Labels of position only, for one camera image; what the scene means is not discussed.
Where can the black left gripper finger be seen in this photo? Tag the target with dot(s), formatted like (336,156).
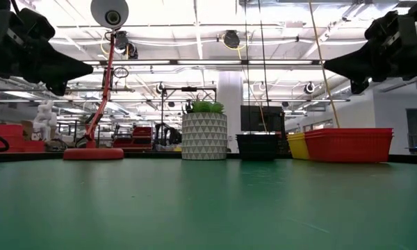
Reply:
(59,87)
(67,69)

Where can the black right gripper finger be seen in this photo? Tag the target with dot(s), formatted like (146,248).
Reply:
(351,66)
(359,87)

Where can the red plastic basket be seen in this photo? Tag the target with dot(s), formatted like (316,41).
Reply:
(349,130)
(349,149)

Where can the black slotted plastic basket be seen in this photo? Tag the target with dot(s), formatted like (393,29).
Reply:
(257,149)

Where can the black background robot arm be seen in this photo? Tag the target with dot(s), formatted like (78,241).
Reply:
(168,135)

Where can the red storage bins stack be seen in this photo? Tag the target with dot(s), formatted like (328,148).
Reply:
(10,137)

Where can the red storage bins shelf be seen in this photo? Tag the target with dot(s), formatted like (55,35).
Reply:
(139,139)

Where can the white figure statue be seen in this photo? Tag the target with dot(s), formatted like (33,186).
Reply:
(45,119)

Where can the red desk lamp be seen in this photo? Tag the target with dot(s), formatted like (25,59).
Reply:
(94,153)

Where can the black monitor screen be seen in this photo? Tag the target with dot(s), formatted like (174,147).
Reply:
(255,118)

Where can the succulent in patterned white pot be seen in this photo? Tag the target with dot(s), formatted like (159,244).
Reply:
(204,137)

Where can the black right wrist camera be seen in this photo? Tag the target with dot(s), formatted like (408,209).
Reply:
(380,26)

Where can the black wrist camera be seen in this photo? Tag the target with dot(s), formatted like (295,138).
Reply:
(380,26)
(38,24)

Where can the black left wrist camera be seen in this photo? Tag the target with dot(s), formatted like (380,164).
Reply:
(38,24)

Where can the black table frame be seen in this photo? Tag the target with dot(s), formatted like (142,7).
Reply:
(153,156)

